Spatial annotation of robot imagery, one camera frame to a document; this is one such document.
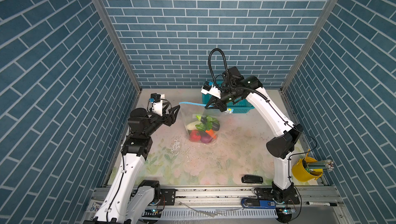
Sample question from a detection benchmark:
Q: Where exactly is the purple onion toy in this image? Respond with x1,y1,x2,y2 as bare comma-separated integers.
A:
200,135,213,144

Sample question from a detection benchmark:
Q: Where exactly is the orange carrot toy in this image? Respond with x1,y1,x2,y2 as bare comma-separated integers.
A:
205,129,217,139

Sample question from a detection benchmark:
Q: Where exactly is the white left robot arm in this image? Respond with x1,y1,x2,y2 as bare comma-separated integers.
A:
84,99,180,224

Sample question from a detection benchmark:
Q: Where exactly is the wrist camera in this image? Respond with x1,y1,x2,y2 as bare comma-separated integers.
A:
147,93,165,116
200,65,245,99

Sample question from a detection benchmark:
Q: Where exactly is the blue black device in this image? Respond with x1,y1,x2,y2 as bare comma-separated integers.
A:
241,198,276,209

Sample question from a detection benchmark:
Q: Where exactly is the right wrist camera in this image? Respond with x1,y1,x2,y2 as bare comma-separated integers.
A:
200,65,245,99

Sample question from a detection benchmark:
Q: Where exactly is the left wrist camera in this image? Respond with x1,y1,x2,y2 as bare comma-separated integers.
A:
147,93,165,116

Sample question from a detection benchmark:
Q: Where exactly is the bundle of pencils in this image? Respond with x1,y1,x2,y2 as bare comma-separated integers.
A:
305,160,335,172

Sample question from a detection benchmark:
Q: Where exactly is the dark eggplant toy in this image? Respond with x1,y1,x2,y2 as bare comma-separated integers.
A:
196,115,221,132

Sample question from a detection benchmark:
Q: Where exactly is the black stapler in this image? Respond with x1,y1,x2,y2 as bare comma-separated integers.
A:
241,174,264,184

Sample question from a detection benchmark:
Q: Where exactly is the aluminium rail base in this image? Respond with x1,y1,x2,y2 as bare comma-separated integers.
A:
82,185,349,224

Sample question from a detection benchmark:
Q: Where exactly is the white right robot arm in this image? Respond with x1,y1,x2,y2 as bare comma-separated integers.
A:
201,76,303,203

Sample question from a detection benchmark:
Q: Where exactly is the yellow pencil cup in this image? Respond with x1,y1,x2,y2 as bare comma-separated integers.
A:
291,157,323,182

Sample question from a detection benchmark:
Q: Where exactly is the green leafy vegetable toy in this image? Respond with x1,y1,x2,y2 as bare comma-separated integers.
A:
195,115,217,132

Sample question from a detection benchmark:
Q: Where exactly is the clear zip top bag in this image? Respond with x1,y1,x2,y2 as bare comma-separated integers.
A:
179,102,231,144

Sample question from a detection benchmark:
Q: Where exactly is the black marker pen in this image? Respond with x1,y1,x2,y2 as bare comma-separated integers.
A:
305,201,338,206

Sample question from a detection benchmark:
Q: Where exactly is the red blue printed box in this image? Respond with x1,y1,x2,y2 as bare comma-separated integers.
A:
87,200,102,213

